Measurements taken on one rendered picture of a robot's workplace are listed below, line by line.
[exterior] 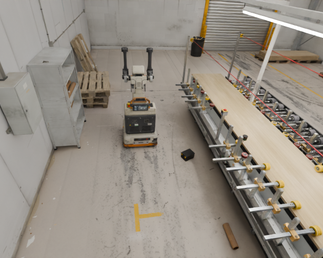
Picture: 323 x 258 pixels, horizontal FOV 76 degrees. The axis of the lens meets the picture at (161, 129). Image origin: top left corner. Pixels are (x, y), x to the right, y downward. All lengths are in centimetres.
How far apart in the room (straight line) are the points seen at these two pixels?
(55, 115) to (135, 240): 225
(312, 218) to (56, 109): 352
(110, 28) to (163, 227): 812
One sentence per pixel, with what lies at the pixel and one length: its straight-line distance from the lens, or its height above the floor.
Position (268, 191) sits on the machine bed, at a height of 76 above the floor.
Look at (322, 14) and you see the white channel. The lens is 233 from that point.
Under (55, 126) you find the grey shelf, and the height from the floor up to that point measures 52.
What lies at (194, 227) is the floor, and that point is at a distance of 303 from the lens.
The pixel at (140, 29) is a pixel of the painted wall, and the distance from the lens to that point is 958.
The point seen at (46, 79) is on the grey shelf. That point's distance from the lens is 344.
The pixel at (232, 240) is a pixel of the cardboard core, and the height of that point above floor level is 8.
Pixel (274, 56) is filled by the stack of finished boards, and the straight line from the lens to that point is 1003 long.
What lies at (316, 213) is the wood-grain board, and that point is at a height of 90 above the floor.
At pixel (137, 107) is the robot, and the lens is 340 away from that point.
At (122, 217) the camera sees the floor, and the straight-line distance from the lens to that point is 304.
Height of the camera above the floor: 262
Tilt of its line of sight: 36 degrees down
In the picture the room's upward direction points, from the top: 4 degrees clockwise
